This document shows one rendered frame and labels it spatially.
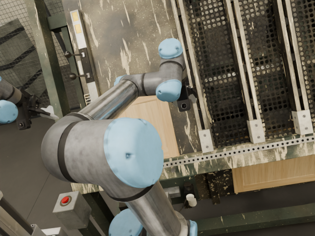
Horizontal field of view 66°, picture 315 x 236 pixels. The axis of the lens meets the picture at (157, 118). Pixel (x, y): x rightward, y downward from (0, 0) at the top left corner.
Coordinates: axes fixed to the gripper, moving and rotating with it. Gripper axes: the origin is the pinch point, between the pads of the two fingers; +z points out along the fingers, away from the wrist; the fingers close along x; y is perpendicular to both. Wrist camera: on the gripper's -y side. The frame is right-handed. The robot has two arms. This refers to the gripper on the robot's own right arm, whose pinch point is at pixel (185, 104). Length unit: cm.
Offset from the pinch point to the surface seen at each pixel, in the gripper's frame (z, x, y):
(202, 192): 105, 4, -20
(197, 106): 29.2, -4.7, 13.7
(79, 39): 0, 54, 57
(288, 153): 47, -47, -15
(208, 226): 105, 4, -44
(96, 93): 17, 51, 29
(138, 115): 29.3, 30.2, 15.6
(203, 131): 33.3, -5.2, 0.1
